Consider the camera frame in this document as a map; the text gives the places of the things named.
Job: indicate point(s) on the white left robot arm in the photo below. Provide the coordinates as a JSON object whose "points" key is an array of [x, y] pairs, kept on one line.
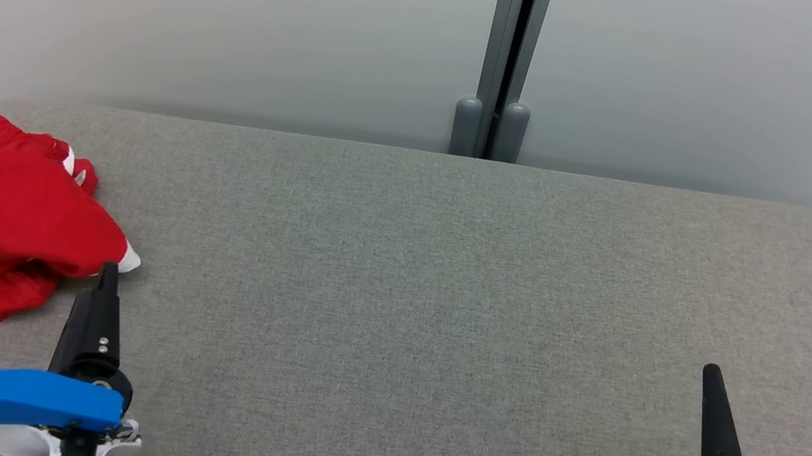
{"points": [[25, 447]]}

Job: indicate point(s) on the red shorts white trim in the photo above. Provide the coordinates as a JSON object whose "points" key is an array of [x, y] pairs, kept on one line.
{"points": [[8, 208]]}

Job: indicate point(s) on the grey rounded partition foot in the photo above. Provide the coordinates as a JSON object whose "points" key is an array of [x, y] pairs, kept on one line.
{"points": [[465, 130], [511, 136]]}

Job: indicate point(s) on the grey partition post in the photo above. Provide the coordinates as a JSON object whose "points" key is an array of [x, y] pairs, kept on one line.
{"points": [[504, 28]]}

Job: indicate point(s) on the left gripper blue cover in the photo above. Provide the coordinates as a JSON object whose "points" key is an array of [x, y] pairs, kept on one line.
{"points": [[26, 395]]}

